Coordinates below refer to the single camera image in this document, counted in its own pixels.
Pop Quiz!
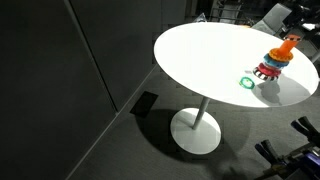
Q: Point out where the orange bumpy ring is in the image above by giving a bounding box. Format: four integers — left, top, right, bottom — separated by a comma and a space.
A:
268, 47, 294, 62

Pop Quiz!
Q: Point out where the blue stacking ring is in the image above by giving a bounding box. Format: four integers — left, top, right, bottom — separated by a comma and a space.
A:
262, 53, 290, 70

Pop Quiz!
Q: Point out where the grey chair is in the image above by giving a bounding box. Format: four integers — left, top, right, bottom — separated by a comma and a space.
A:
252, 3, 292, 35

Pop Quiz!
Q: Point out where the white round pedestal table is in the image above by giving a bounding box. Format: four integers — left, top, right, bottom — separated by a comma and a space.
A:
154, 22, 319, 155

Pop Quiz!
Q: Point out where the green gear ring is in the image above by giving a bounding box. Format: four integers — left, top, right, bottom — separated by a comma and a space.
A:
238, 76, 256, 90

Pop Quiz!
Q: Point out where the black floor plate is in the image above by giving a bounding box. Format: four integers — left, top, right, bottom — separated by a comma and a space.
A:
130, 91, 158, 117

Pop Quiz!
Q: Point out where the orange stacking rod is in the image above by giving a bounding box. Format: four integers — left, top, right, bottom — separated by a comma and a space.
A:
278, 34, 301, 56

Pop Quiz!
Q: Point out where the small black white striped ring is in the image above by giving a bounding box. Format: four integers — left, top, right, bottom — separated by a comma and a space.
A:
285, 35, 303, 43

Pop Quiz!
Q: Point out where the red stacking ring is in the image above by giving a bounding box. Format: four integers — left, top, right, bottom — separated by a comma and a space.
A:
256, 62, 283, 78

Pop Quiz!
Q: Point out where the large black white striped ring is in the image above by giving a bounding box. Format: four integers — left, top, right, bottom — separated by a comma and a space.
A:
252, 66, 280, 82

